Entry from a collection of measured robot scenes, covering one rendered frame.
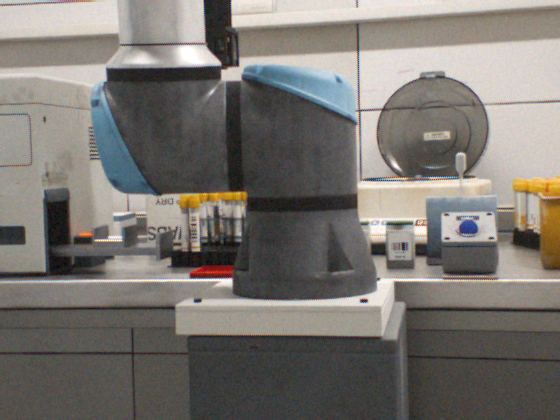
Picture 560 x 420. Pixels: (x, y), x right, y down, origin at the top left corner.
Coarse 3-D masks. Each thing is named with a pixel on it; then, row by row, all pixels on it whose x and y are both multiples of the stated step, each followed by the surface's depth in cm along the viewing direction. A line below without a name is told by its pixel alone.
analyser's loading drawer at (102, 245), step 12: (96, 228) 131; (108, 228) 136; (132, 228) 133; (96, 240) 130; (108, 240) 130; (120, 240) 129; (132, 240) 133; (156, 240) 128; (168, 240) 132; (60, 252) 131; (72, 252) 131; (84, 252) 130; (96, 252) 130; (108, 252) 130; (120, 252) 129; (132, 252) 129; (144, 252) 129; (156, 252) 128; (168, 252) 132
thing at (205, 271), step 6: (198, 270) 126; (204, 270) 129; (210, 270) 129; (216, 270) 129; (222, 270) 129; (228, 270) 128; (192, 276) 123; (198, 276) 123; (204, 276) 123; (210, 276) 122; (216, 276) 122; (222, 276) 122; (228, 276) 122
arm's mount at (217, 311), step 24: (216, 288) 94; (384, 288) 91; (192, 312) 83; (216, 312) 83; (240, 312) 82; (264, 312) 82; (288, 312) 81; (312, 312) 81; (336, 312) 81; (360, 312) 80; (384, 312) 83
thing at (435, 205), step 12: (432, 204) 130; (444, 204) 130; (456, 204) 129; (468, 204) 129; (480, 204) 128; (492, 204) 128; (432, 216) 130; (432, 228) 130; (432, 240) 131; (432, 252) 131; (432, 264) 129
